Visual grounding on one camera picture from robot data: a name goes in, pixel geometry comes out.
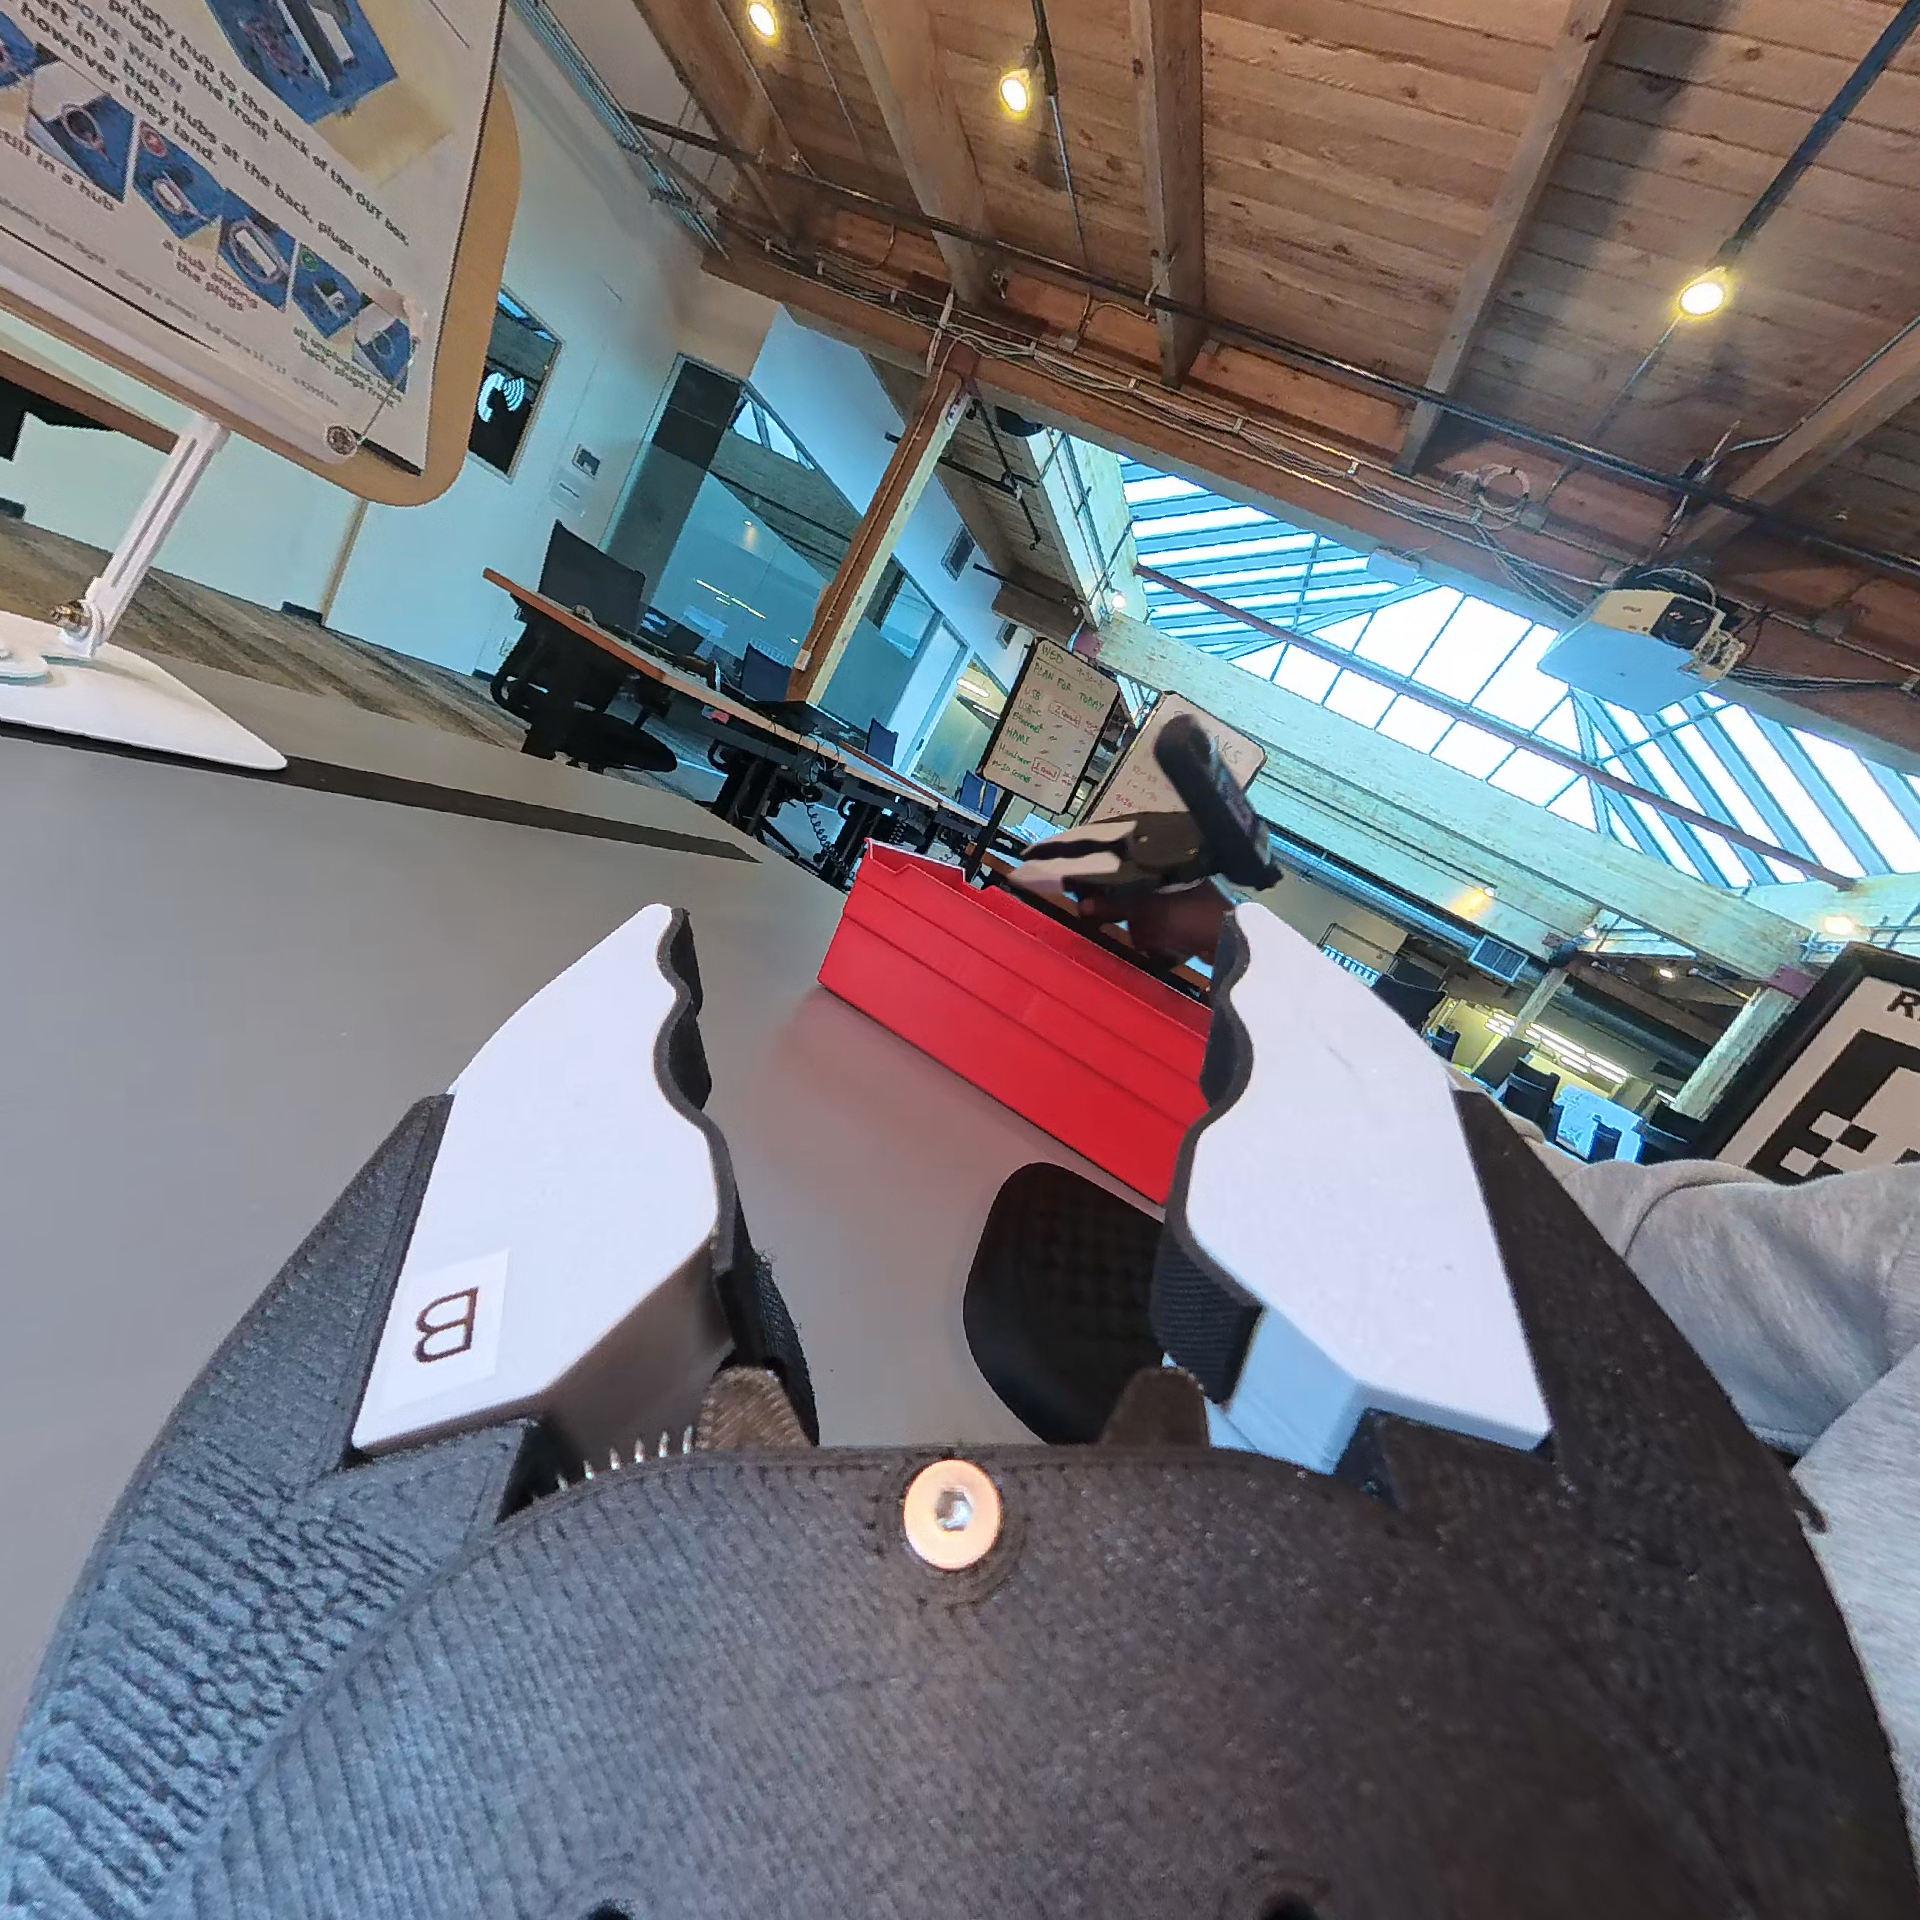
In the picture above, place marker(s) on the person's grey sweater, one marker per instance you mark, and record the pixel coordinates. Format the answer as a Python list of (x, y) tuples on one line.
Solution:
[(1769, 1289)]

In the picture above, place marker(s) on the black wall sign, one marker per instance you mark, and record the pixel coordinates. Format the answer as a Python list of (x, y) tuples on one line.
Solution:
[(512, 386)]

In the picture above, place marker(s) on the ceiling projector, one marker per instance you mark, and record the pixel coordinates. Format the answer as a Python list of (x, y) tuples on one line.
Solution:
[(1636, 644)]

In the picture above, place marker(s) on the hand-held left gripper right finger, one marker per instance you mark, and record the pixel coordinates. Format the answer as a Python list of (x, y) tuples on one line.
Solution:
[(1350, 1201)]

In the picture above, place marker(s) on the wooden support post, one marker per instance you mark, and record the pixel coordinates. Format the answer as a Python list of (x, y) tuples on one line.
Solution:
[(886, 523)]

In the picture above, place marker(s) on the handwritten whiteboard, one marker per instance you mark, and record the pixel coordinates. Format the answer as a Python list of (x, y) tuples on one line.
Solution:
[(1049, 727)]

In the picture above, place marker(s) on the red plastic bin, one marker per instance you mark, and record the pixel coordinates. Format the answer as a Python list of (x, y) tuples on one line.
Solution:
[(1021, 1020)]

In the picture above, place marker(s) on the wooden office desk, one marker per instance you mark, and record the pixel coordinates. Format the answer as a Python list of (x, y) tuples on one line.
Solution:
[(662, 662)]

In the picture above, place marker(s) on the wooden instruction board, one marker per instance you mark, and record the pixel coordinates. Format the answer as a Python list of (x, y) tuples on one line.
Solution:
[(301, 194)]

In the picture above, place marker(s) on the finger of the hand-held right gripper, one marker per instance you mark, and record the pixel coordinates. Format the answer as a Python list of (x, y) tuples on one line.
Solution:
[(1107, 883), (1088, 844)]

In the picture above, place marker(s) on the person's right hand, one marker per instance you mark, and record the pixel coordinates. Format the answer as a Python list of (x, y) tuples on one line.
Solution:
[(1161, 921)]

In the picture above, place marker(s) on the black white tag board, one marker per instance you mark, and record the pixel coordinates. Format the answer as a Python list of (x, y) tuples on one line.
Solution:
[(1838, 1079)]

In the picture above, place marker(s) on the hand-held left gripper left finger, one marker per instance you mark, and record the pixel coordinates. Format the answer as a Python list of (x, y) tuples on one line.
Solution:
[(569, 1140)]

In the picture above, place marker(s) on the white wall notice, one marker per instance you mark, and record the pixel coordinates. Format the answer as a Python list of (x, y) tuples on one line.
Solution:
[(580, 473)]

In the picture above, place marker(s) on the white board stand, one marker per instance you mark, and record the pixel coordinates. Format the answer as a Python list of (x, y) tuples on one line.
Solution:
[(136, 705)]

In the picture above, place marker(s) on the black computer monitor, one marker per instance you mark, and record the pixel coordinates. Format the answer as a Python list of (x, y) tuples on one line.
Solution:
[(588, 579)]

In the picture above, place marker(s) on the black office chair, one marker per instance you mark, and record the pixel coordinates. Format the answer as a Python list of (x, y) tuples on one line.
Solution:
[(580, 705)]

